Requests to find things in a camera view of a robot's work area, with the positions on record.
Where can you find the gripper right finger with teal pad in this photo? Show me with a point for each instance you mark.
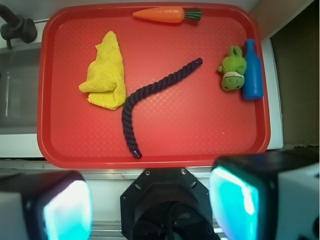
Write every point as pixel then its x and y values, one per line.
pixel 273 195

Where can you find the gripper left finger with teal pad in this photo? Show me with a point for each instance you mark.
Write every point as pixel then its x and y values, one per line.
pixel 55 205

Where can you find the yellow cloth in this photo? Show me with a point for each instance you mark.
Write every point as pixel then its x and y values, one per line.
pixel 105 81

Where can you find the blue plastic bottle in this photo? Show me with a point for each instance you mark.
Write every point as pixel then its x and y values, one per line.
pixel 253 84

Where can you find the green plush frog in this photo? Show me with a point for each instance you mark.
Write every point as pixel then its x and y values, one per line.
pixel 233 68

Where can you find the red plastic tray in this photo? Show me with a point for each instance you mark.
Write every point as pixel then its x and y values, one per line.
pixel 189 124

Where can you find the grey metal sink basin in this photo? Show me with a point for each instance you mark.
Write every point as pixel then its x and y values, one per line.
pixel 19 77

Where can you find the black faucet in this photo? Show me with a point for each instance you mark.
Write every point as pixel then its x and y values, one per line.
pixel 16 27

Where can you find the orange toy carrot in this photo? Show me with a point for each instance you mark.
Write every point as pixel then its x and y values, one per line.
pixel 168 14

